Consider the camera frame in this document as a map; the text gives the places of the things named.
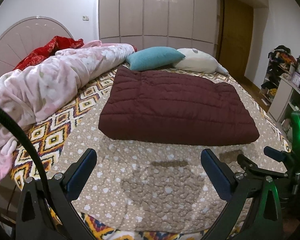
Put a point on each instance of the pink arched headboard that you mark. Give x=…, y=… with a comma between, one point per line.
x=24, y=36

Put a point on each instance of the cluttered white shelf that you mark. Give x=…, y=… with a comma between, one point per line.
x=279, y=93

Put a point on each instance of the beige wardrobe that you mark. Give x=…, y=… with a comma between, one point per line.
x=150, y=23

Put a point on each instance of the small purple picture frame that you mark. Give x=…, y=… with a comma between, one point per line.
x=296, y=79

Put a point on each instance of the beige heart-pattern quilt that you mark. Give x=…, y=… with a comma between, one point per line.
x=155, y=179

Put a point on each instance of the geometric patterned bedsheet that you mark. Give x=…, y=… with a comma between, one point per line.
x=60, y=129

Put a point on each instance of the red patterned cloth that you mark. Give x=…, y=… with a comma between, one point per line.
x=40, y=54

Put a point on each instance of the pink floral blanket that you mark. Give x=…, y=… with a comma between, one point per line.
x=49, y=100

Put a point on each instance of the teal pillow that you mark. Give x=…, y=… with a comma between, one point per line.
x=154, y=57

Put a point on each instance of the white plush pillow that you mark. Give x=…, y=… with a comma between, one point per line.
x=199, y=61

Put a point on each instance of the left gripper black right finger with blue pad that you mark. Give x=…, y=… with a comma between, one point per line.
x=264, y=218

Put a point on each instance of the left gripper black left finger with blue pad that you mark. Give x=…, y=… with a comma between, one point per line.
x=49, y=213

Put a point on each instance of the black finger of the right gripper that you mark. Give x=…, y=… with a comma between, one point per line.
x=279, y=156

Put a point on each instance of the brown wooden door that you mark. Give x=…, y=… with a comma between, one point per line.
x=235, y=34

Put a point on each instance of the maroon puffer jacket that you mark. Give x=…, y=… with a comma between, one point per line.
x=170, y=108

